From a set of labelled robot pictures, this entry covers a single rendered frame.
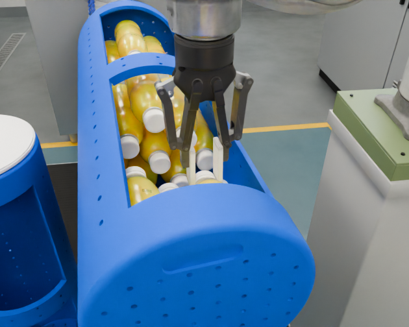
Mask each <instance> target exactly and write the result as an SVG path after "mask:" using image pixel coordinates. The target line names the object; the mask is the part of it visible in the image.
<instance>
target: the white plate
mask: <svg viewBox="0 0 409 327"><path fill-rule="evenodd" d="M35 140H36V136H35V133H34V129H33V128H32V127H31V125H30V124H28V122H26V121H24V120H22V119H20V118H17V117H13V116H9V115H0V174H2V173H4V172H6V171H8V170H9V169H11V168H13V167H14V166H15V165H17V164H18V163H20V161H22V160H23V159H24V158H25V157H26V155H28V153H30V151H31V149H32V148H33V146H34V143H35Z"/></svg>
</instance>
